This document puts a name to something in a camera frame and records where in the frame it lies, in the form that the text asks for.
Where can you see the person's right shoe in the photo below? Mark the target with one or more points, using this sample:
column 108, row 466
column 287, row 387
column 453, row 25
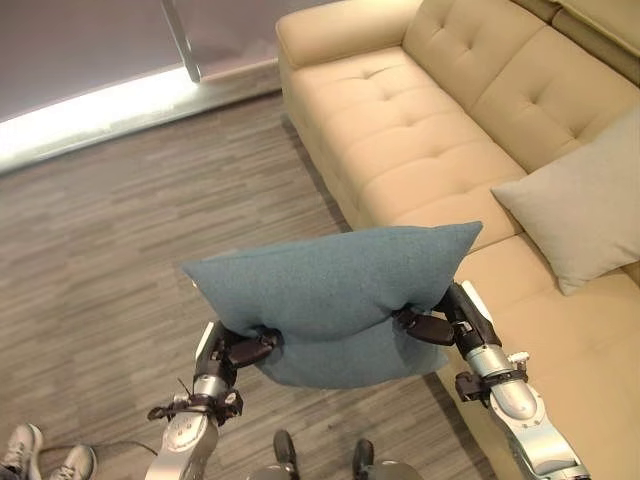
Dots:
column 20, row 450

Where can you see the person's shoe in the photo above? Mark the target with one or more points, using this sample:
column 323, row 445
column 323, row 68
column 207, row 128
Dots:
column 20, row 450
column 75, row 462

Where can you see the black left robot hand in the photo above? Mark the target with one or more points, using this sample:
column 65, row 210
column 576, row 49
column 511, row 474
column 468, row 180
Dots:
column 243, row 350

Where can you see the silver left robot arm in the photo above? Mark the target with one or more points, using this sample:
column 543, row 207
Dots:
column 192, row 430

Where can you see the teal blue cushion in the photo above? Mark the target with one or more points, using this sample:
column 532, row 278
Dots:
column 330, row 305

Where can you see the metal window frame post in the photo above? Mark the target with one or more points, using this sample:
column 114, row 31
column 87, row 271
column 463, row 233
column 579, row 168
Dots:
column 182, row 37

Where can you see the grey cushion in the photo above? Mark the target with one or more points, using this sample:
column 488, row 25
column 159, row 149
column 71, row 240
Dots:
column 580, row 215

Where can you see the robot's foot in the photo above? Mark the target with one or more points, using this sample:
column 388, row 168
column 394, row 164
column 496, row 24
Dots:
column 363, row 455
column 285, row 452

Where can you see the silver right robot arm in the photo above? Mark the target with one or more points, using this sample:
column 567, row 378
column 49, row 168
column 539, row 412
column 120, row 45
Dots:
column 515, row 410

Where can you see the robot's left foot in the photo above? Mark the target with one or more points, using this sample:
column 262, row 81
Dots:
column 285, row 452

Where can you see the beige tufted sofa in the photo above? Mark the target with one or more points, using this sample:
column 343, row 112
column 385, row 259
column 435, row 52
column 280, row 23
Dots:
column 450, row 125

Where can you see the robot's right foot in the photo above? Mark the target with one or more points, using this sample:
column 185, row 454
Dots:
column 363, row 455

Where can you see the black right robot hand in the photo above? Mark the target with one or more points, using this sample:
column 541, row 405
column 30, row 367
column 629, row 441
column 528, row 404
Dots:
column 462, row 320

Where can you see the person's left shoe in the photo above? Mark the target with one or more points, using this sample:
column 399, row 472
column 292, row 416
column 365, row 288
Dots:
column 75, row 462

